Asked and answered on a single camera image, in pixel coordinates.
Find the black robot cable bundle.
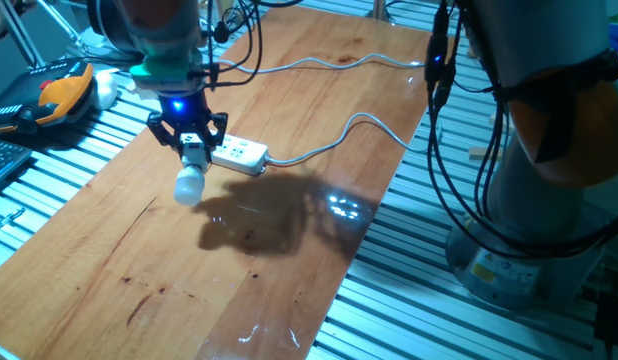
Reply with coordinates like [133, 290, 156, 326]
[203, 0, 618, 261]

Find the wooden pole on metal foot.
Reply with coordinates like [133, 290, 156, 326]
[364, 0, 396, 25]

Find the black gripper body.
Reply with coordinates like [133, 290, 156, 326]
[157, 90, 216, 142]

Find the white egg-shaped object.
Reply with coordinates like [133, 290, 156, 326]
[91, 69, 119, 111]

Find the black keyboard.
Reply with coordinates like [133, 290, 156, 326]
[0, 138, 34, 194]

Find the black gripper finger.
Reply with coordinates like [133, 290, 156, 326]
[147, 112, 184, 156]
[205, 112, 229, 154]

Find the black filament spool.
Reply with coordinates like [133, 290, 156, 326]
[86, 0, 135, 55]

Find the small wooden piece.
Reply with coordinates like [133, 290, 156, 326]
[467, 145, 505, 161]

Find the black and orange teach pendant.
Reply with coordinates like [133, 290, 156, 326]
[0, 58, 96, 136]

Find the orange wooden board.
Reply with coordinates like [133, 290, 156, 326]
[0, 3, 435, 360]

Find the white power strip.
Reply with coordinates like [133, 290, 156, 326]
[208, 132, 270, 177]

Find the small metal tool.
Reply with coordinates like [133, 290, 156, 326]
[0, 207, 26, 236]

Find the grey power strip cable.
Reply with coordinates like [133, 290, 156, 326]
[216, 52, 443, 169]

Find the slanted support pole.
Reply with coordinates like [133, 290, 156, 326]
[0, 0, 45, 69]

